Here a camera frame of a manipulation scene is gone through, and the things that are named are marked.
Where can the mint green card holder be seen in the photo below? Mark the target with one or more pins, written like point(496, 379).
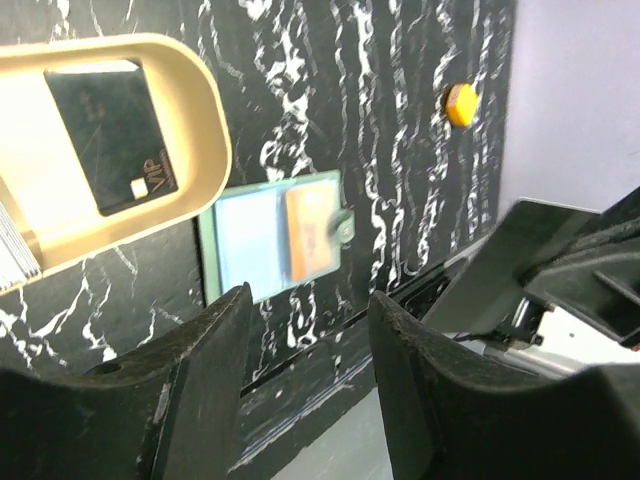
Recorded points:
point(244, 238)

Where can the tan oval wooden tray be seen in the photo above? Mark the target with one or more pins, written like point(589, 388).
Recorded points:
point(43, 187)

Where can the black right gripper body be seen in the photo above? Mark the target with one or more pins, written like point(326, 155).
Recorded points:
point(543, 255)

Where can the black VIP credit card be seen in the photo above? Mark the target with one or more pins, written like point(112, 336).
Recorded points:
point(108, 113)

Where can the white card stack in tray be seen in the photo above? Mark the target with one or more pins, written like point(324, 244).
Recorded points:
point(18, 264)

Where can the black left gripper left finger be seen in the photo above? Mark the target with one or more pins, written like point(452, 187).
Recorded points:
point(165, 410)

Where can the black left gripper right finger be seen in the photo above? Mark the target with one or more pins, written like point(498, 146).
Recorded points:
point(450, 413)

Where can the yellow eraser block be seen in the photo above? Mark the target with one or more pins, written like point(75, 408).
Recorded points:
point(461, 104)

